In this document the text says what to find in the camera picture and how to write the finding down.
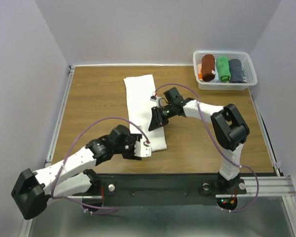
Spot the orange rolled towel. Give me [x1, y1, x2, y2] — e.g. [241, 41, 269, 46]
[197, 63, 203, 80]

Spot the white towel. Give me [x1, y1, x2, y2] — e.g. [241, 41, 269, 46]
[124, 75, 167, 152]

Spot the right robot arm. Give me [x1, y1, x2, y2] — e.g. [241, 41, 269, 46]
[148, 87, 250, 193]

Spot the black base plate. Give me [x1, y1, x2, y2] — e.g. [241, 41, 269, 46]
[71, 173, 247, 207]

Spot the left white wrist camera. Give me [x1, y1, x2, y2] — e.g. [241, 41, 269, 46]
[134, 139, 152, 158]

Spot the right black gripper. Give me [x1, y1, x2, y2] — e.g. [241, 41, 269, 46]
[148, 103, 176, 131]

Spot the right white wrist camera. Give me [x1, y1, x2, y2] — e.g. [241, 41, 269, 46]
[150, 92, 168, 107]

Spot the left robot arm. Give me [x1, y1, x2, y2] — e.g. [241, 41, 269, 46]
[11, 125, 152, 220]

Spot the brown rolled towel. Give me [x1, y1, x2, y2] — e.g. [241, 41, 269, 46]
[201, 54, 216, 82]

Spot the white plastic basket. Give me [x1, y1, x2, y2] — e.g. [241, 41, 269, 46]
[192, 50, 258, 91]

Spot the dark blue towel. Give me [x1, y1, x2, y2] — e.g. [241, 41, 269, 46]
[229, 59, 244, 83]

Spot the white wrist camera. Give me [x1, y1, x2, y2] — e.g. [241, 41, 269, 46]
[150, 92, 168, 107]
[134, 139, 152, 158]

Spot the light blue rolled towel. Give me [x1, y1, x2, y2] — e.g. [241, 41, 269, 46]
[211, 73, 221, 83]

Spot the green rolled towel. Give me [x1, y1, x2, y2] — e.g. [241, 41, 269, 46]
[216, 56, 231, 82]

